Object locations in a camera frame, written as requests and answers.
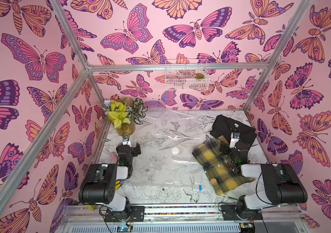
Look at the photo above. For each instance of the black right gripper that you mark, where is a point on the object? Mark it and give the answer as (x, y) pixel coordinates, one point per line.
(231, 148)

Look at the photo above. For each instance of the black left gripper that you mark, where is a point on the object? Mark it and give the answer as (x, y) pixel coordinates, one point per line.
(133, 150)

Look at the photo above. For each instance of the yellow plaid shirt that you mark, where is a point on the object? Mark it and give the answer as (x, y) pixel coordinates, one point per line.
(216, 168)

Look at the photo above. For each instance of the clear plastic vacuum bag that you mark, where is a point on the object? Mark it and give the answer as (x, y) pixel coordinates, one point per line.
(167, 139)

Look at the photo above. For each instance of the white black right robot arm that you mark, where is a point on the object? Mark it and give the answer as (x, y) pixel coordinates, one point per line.
(281, 185)

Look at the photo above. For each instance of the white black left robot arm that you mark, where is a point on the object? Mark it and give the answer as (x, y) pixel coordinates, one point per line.
(99, 184)

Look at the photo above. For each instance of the black folded shirt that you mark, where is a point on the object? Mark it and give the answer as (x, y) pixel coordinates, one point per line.
(225, 126)

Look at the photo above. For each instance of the pink cylindrical object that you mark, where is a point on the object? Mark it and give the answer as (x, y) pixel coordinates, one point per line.
(114, 156)

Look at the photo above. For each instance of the potted plant in glass vase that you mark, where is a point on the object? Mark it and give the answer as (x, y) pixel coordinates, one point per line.
(123, 113)

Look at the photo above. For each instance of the small green succulent plant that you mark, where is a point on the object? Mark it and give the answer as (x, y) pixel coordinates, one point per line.
(199, 76)

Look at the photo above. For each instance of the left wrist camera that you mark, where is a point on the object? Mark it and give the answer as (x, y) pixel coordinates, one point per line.
(126, 140)

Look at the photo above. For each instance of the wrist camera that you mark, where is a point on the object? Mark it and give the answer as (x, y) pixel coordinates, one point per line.
(126, 140)
(234, 138)

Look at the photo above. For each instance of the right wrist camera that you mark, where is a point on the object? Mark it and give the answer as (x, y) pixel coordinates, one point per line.
(234, 138)

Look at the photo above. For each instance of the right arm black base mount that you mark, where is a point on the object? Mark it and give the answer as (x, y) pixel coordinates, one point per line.
(233, 212)

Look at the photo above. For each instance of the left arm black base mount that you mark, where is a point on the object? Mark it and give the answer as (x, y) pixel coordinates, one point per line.
(134, 214)

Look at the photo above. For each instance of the aluminium front rail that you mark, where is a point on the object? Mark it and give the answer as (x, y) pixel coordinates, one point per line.
(203, 212)

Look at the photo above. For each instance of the white wire wall basket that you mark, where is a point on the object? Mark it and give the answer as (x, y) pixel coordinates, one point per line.
(180, 76)

